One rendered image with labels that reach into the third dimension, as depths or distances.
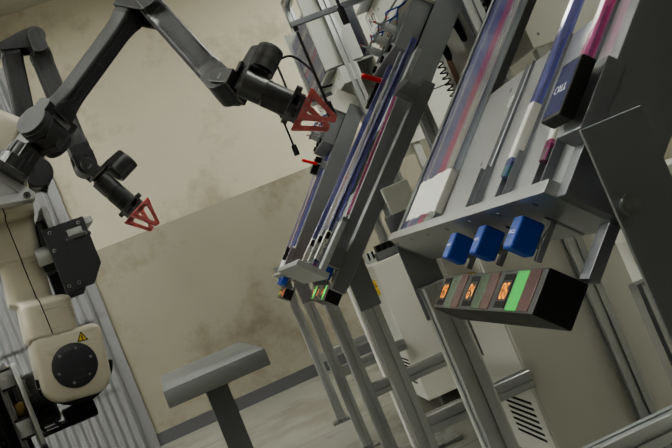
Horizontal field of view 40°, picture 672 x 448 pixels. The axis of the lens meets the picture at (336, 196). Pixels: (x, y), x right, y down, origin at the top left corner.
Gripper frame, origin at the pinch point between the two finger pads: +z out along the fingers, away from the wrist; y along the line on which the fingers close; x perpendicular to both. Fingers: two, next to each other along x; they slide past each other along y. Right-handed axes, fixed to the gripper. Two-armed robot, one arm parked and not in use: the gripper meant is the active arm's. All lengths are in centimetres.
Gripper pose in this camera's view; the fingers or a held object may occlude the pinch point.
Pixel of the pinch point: (328, 122)
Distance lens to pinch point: 194.0
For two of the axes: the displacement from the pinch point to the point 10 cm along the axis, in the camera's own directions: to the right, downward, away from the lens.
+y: -1.5, 1.2, 9.8
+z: 9.1, 4.1, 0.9
